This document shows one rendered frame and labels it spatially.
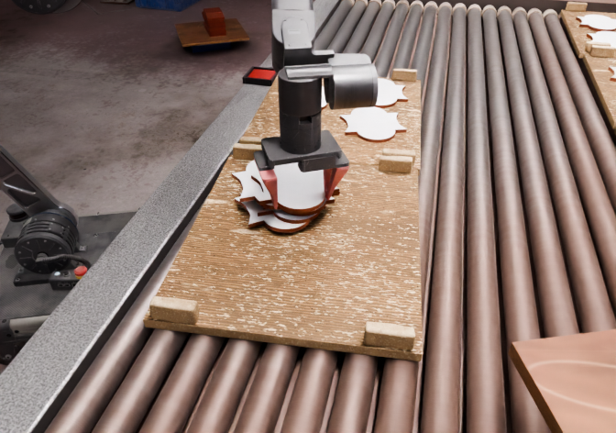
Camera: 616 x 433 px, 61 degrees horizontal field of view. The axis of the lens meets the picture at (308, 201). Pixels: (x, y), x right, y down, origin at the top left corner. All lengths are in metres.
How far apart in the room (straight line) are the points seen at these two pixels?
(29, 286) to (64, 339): 1.17
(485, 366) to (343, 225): 0.29
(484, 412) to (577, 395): 0.14
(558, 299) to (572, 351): 0.24
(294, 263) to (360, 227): 0.13
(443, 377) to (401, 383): 0.05
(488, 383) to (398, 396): 0.11
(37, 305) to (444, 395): 1.42
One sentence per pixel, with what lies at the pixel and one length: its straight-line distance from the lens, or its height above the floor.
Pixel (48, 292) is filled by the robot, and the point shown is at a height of 0.24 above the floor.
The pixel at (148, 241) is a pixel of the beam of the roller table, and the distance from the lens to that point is 0.86.
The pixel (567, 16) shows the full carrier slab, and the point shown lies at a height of 0.94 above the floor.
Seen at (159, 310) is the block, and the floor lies 0.95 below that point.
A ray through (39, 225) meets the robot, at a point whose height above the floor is 0.42.
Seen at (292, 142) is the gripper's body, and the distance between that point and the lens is 0.71.
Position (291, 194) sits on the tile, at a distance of 0.80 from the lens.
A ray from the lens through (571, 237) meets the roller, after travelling 0.93.
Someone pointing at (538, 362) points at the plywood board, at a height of 1.04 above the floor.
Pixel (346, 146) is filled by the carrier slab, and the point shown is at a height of 0.94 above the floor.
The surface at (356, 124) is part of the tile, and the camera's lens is 1.09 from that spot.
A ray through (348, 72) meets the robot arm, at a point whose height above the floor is 1.19.
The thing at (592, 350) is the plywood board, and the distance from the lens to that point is 0.58.
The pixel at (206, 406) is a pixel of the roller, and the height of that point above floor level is 0.92.
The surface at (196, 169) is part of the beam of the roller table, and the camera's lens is 1.01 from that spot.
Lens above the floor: 1.45
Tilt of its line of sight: 36 degrees down
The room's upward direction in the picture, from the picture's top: straight up
